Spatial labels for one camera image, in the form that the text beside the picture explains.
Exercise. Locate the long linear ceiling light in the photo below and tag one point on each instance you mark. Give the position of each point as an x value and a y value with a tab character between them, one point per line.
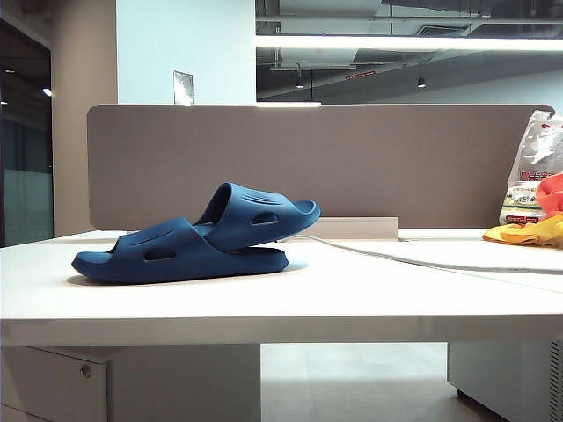
396	43

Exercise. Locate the ceiling air vent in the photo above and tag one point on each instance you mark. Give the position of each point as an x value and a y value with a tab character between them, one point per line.
440	30

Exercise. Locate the white vented cabinet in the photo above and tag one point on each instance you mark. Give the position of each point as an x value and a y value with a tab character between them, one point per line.
497	378

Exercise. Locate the dark glass door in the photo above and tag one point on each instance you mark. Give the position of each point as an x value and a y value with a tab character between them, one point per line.
26	176

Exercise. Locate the blue rubber slipper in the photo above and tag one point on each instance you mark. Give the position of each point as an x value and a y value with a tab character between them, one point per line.
237	220
110	264

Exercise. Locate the white table support panel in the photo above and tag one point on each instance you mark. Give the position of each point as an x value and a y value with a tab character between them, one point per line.
184	382

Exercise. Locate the silver wall plate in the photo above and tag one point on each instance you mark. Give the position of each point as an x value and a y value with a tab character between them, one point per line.
183	87

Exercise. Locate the clear printed snack bag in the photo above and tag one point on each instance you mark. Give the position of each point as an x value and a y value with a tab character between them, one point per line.
528	167

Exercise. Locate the black ceiling spot lamp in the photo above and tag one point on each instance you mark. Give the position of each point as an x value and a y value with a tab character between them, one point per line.
421	82

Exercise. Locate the yellow cloth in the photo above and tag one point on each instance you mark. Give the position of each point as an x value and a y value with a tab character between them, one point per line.
519	233

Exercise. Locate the red ceiling sign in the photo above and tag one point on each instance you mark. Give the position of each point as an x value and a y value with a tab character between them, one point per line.
360	75

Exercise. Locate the white drawer cabinet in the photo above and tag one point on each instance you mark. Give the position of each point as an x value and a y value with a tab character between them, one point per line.
44	387

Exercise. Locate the round silver drawer lock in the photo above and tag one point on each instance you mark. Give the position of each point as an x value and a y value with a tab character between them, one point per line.
85	371

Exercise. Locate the short linear ceiling light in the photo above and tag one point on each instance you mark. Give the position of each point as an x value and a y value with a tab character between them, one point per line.
288	104

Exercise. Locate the grey-brown desk divider panel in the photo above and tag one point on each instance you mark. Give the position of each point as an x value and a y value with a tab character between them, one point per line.
352	145

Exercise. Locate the orange-red cloth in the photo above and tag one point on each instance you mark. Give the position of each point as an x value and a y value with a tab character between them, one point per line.
552	193

